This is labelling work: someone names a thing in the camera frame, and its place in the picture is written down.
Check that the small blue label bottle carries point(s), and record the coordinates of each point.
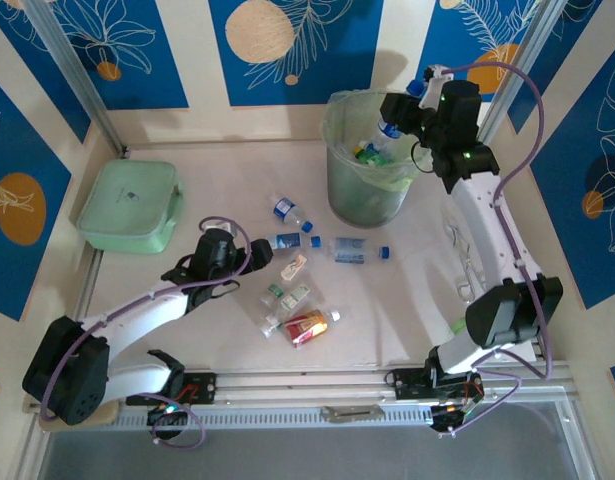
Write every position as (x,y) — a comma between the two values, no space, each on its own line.
(388,132)

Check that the light blue label bottle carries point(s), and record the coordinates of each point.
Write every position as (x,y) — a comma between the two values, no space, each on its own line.
(287,241)

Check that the small clear bottle green label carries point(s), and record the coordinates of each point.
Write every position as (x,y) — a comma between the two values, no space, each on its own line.
(274,292)

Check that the dark blue label bottle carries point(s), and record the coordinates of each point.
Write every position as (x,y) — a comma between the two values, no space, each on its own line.
(286,208)

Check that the clear bottle green white label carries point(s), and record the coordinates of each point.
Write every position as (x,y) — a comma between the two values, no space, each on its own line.
(296,297)

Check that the clear bottle green cap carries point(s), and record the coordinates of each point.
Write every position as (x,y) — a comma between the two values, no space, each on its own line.
(272,325)

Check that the red yellow label bottle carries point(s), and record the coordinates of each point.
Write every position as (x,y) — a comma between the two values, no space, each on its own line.
(307,327)

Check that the large clear bottle blue cap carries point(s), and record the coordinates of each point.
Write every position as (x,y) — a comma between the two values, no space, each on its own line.
(352,250)

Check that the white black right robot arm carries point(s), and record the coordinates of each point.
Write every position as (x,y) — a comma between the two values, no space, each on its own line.
(487,230)

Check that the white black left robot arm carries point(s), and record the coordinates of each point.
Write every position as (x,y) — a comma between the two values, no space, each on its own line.
(137,315)

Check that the green plastic bin liner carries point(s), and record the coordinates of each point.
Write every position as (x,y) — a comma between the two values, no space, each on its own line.
(382,181)

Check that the grey mesh waste bin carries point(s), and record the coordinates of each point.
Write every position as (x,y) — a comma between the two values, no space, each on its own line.
(367,205)

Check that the clear bottle orange label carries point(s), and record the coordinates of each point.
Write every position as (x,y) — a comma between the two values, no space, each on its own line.
(294,265)

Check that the mint green zip case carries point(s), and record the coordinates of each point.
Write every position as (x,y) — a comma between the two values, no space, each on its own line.
(129,202)

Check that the black controller board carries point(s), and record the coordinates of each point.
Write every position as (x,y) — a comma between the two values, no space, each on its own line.
(162,417)
(444,417)

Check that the metal latch plate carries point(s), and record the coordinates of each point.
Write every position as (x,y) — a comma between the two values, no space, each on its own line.
(352,414)

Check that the beige wooden block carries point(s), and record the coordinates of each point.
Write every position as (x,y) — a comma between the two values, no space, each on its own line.
(107,415)

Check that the light green bottle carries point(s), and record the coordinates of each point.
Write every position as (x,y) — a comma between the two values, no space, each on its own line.
(458,326)

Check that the aluminium frame post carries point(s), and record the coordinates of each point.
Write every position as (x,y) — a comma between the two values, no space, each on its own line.
(76,70)
(533,30)

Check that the aluminium frame rail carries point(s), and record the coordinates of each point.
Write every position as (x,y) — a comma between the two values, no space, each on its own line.
(312,382)

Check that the aluminium side rail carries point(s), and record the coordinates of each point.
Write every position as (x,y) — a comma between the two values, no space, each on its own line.
(89,280)

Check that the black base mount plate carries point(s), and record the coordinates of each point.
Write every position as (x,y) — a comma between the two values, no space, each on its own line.
(407,382)
(202,387)

